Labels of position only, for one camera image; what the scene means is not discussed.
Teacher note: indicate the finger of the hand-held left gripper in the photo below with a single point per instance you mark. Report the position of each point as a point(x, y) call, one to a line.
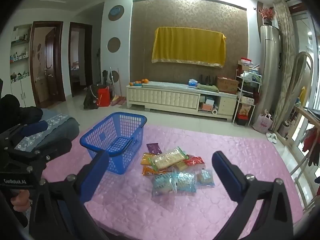
point(33, 128)
point(55, 146)

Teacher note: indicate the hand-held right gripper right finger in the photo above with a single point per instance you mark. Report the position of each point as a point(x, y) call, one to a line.
point(227, 175)

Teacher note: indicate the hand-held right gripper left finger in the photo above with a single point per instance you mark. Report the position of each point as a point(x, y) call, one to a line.
point(97, 172)

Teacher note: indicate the blue plastic basket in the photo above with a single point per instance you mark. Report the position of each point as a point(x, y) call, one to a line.
point(120, 165)

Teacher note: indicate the red snack packet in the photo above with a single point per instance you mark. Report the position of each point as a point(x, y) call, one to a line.
point(196, 161)

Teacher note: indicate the orange snack packet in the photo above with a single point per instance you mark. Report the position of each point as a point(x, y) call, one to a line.
point(148, 171)
point(146, 158)

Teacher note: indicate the purple snack packet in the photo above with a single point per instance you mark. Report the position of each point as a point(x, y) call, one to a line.
point(154, 148)

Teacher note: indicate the large green-edged cracker packet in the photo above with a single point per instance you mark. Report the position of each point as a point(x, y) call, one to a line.
point(167, 158)

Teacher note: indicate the person's left hand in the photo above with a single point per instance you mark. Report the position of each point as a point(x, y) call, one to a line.
point(20, 200)

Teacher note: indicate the blue floral cloth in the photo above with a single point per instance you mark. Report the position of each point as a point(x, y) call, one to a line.
point(53, 120)

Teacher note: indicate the black cloth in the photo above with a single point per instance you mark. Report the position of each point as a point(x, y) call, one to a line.
point(15, 110)

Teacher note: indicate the white shelf cabinet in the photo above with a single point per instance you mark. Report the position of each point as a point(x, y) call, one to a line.
point(22, 92)

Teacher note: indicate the white slippers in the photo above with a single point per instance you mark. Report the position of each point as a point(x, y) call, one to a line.
point(271, 138)

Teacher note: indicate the black bag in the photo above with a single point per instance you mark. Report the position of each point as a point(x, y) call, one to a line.
point(90, 98)

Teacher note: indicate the pink bag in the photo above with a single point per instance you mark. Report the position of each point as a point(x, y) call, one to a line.
point(262, 123)

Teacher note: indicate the white paper roll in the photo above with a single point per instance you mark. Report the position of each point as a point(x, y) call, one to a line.
point(214, 112)

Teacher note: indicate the red bag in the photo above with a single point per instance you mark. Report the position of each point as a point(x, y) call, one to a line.
point(103, 97)

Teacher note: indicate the dark wooden door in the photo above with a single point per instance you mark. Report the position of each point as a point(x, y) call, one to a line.
point(50, 60)

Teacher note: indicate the orange box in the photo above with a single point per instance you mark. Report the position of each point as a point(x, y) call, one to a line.
point(207, 106)

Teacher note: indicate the pink broom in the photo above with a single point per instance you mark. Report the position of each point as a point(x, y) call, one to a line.
point(120, 101)

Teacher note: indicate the dark wooden doorway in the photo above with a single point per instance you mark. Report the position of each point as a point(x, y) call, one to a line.
point(71, 60)

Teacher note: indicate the tall black object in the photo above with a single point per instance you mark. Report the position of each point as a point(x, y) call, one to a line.
point(105, 77)

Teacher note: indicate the white pole mop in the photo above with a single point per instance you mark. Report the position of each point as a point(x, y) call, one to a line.
point(113, 80)

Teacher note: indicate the green cushion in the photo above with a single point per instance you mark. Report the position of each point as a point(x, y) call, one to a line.
point(207, 88)

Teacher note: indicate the red garment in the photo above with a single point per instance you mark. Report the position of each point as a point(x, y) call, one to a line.
point(310, 140)

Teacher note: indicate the brown cardboard box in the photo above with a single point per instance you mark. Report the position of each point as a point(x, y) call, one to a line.
point(227, 85)

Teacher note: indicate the small round brown disc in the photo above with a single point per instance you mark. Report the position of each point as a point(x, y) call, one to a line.
point(115, 76)

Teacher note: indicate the black router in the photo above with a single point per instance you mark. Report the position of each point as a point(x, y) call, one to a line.
point(206, 81)

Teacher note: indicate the blue bowl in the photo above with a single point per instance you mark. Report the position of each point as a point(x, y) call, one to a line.
point(138, 84)

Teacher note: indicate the blue tissue box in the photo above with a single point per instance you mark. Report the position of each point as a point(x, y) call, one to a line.
point(193, 83)

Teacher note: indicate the white television cabinet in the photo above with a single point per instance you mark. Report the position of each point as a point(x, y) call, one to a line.
point(162, 98)

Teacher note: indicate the white metal rack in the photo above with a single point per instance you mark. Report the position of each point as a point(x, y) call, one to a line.
point(246, 73)

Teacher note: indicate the silver tower air conditioner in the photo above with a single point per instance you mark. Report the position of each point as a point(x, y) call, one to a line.
point(268, 80)

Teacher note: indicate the grey flat pad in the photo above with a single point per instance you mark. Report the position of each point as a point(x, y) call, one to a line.
point(165, 84)

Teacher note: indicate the red white box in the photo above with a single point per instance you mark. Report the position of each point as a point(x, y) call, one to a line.
point(245, 62)

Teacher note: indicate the patterned beige curtain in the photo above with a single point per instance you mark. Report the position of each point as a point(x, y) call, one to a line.
point(285, 67)

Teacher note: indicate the yellow cloth cover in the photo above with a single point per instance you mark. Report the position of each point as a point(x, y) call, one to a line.
point(187, 46)

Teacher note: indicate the red flower vase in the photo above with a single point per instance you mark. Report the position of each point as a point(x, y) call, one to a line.
point(267, 15)

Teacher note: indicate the round brown wall disc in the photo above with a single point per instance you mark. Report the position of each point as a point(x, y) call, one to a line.
point(114, 45)

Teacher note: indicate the round wall disc blue plate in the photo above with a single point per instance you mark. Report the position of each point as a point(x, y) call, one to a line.
point(116, 12)

